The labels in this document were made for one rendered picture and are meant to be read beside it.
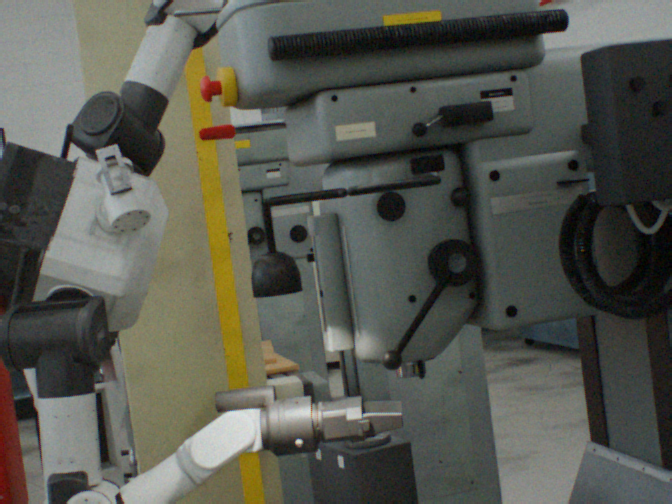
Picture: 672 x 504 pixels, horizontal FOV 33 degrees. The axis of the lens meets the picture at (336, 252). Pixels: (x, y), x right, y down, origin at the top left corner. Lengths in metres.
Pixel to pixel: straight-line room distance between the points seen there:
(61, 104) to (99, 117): 8.72
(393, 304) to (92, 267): 0.51
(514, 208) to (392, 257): 0.20
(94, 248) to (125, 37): 1.63
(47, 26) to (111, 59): 7.41
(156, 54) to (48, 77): 8.68
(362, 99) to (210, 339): 1.91
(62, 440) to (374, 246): 0.57
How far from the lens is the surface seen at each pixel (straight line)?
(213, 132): 1.82
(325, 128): 1.64
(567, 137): 1.78
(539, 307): 1.75
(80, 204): 1.96
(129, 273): 1.90
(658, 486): 1.91
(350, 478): 2.14
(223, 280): 3.47
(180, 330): 3.46
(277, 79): 1.63
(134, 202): 1.84
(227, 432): 1.79
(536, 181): 1.75
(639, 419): 1.96
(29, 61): 10.81
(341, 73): 1.65
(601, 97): 1.55
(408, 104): 1.68
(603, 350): 2.02
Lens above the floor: 1.58
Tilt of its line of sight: 3 degrees down
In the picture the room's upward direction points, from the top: 8 degrees counter-clockwise
